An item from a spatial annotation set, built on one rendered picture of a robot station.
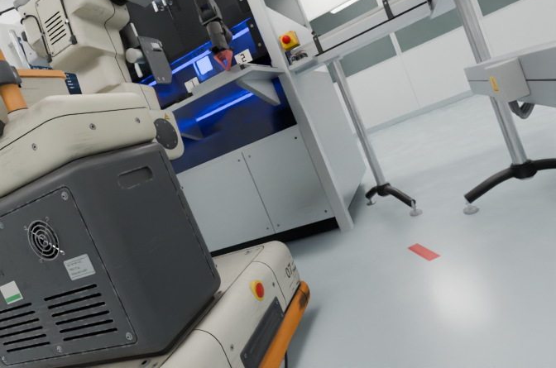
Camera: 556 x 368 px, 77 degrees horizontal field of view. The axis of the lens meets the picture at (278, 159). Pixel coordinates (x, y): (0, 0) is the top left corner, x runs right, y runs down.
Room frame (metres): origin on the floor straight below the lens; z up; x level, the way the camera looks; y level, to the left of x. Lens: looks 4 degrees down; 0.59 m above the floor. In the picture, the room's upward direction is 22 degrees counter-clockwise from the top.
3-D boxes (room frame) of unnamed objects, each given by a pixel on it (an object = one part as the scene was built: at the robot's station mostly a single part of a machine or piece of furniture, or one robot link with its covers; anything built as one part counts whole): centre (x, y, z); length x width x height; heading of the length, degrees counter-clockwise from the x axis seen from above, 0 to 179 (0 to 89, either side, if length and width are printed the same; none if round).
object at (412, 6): (1.77, -0.59, 0.92); 0.69 x 0.15 x 0.16; 67
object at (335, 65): (1.83, -0.46, 0.46); 0.09 x 0.09 x 0.77; 67
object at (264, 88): (1.64, -0.04, 0.79); 0.34 x 0.03 x 0.13; 157
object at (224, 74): (1.63, 0.05, 0.90); 0.34 x 0.26 x 0.04; 157
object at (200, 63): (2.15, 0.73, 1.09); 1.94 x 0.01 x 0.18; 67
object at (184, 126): (1.83, 0.42, 0.79); 0.34 x 0.03 x 0.13; 157
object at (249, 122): (2.16, 0.75, 0.73); 1.98 x 0.01 x 0.25; 67
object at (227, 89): (1.74, 0.18, 0.87); 0.70 x 0.48 x 0.02; 67
